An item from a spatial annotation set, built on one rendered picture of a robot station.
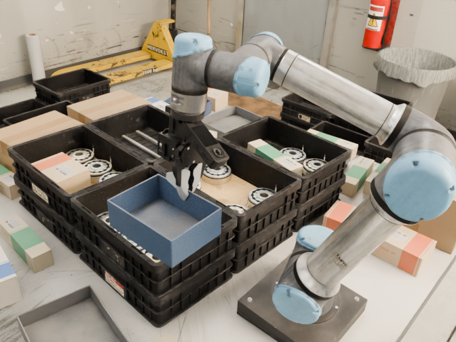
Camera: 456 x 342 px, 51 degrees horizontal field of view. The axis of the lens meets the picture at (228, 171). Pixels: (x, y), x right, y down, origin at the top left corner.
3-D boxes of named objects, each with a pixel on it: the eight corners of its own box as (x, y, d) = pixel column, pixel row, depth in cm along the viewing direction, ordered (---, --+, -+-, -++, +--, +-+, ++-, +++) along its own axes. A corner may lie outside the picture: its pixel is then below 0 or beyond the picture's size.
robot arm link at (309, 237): (338, 264, 132) (349, 226, 124) (327, 298, 121) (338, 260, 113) (296, 250, 135) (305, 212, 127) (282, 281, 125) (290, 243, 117)
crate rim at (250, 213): (302, 186, 154) (304, 180, 152) (239, 224, 135) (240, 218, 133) (215, 142, 177) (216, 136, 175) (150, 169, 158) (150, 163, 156)
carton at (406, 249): (369, 253, 159) (374, 235, 155) (385, 237, 167) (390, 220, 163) (416, 277, 150) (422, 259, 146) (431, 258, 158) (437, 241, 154)
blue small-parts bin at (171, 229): (221, 233, 106) (222, 207, 102) (172, 268, 96) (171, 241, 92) (159, 197, 116) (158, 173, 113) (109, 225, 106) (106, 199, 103)
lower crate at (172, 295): (235, 279, 145) (237, 248, 139) (157, 334, 126) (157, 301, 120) (153, 220, 168) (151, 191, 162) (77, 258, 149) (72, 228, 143)
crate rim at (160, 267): (239, 224, 135) (240, 218, 133) (155, 276, 116) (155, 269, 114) (150, 169, 158) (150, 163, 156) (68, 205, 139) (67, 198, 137)
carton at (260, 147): (246, 156, 184) (248, 142, 181) (258, 152, 188) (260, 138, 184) (288, 184, 168) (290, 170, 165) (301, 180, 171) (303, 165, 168)
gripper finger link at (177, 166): (185, 180, 107) (188, 144, 103) (191, 183, 106) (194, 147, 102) (169, 186, 104) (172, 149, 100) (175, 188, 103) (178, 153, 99)
